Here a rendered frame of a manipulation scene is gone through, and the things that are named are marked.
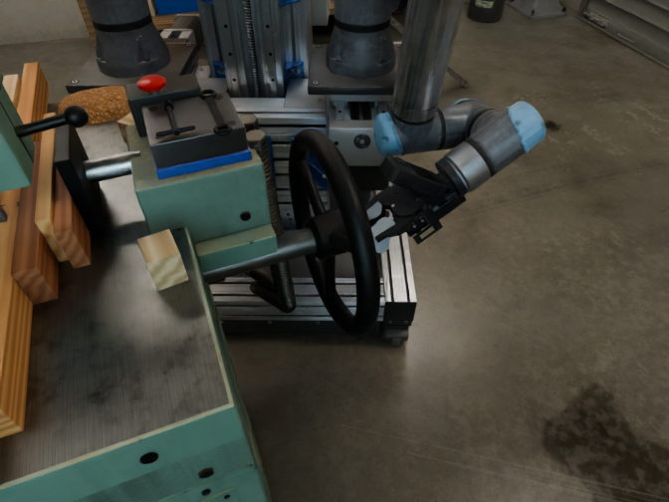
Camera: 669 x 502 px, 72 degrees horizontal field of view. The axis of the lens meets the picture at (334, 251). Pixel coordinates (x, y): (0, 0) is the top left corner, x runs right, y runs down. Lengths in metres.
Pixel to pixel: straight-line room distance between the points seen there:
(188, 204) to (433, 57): 0.40
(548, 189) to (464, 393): 1.11
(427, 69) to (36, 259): 0.55
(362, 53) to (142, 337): 0.74
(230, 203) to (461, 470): 1.02
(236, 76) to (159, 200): 0.69
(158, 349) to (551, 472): 1.17
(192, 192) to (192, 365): 0.19
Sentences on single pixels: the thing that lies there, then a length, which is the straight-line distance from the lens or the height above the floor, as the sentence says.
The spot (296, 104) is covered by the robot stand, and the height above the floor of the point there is 0.73.
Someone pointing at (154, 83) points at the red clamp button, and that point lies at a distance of 0.56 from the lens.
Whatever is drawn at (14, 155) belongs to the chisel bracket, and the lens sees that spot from 0.47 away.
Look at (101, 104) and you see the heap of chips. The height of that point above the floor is 0.92.
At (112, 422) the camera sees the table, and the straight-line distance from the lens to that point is 0.42.
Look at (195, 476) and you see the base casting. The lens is 0.56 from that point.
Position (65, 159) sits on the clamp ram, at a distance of 0.52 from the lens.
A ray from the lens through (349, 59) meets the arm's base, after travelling 1.02.
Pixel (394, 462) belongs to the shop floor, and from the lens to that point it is 1.34.
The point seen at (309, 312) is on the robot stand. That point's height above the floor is 0.18.
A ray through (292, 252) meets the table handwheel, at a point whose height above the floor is 0.81.
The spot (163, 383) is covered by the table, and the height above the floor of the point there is 0.90.
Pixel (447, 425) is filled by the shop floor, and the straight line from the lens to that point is 1.40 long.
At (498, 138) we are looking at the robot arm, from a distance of 0.78.
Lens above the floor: 1.25
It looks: 45 degrees down
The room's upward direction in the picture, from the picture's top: straight up
